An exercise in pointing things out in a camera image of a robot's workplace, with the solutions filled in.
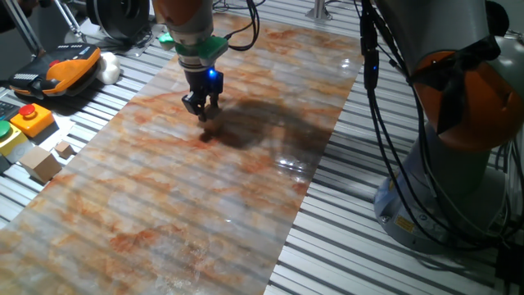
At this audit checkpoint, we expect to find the orange marble pattern mat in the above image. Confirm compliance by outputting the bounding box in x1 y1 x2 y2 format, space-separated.
0 16 364 295

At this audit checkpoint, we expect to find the black round spool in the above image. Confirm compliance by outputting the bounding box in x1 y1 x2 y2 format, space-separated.
84 0 151 42

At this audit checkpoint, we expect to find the thick grey metal strut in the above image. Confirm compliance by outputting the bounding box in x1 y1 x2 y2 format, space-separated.
2 0 45 57

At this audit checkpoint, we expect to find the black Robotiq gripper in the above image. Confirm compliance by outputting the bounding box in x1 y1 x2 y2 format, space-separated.
181 65 225 123

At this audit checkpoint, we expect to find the tiny wooden cube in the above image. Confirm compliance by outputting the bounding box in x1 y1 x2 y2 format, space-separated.
54 140 76 160

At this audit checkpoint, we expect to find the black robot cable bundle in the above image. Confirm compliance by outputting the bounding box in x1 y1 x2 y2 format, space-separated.
212 0 524 251

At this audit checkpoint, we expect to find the black computer keyboard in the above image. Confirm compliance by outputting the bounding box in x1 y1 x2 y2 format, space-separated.
0 100 21 122

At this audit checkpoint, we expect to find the orange black teach pendant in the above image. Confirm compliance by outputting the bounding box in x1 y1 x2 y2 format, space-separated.
0 43 102 101

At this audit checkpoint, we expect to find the thin grey metal strut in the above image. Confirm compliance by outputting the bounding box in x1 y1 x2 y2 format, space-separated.
51 0 88 43

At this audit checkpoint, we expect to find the green button yellow box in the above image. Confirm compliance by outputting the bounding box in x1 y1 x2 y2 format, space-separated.
0 120 29 157

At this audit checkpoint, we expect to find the grey base plate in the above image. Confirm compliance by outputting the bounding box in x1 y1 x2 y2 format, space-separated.
64 18 165 57

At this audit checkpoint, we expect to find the small wooden cube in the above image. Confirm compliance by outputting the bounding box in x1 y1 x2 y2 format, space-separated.
203 107 224 132

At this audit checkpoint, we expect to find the silver post foot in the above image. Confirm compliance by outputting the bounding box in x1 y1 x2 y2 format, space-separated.
305 0 333 21

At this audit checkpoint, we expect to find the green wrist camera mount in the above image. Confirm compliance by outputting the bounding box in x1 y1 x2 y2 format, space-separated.
157 31 229 62

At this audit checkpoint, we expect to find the white crumpled lump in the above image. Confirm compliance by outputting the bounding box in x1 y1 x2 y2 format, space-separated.
96 51 122 86

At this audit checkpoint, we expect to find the large wooden cube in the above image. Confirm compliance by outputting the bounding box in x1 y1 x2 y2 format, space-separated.
19 145 63 184

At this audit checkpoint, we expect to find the red button orange box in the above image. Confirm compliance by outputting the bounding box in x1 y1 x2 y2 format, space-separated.
9 102 56 138

